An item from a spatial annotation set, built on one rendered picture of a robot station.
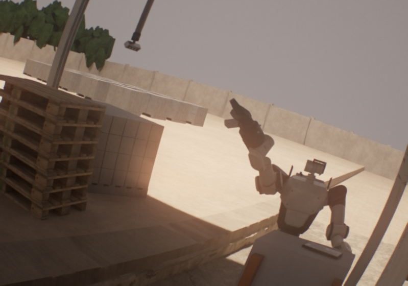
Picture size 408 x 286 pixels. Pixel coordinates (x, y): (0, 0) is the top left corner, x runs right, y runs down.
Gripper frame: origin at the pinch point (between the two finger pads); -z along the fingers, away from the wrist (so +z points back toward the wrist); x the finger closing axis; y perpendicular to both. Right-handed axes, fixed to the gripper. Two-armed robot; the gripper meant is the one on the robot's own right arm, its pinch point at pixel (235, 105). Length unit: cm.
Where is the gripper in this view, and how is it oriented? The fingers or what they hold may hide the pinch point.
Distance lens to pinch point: 170.6
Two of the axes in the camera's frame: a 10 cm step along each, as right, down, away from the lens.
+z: 4.9, 7.6, 4.2
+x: -3.1, -3.0, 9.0
